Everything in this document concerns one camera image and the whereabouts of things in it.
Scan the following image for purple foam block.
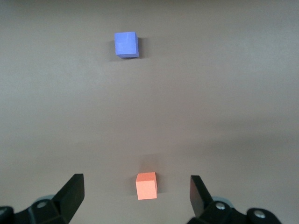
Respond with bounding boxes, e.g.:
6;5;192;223
114;31;140;58

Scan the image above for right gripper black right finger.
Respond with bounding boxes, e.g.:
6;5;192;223
186;175;280;224

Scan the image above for orange foam block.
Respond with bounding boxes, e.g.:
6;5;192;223
135;172;158;201

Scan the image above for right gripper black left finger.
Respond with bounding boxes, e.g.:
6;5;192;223
0;173;85;224

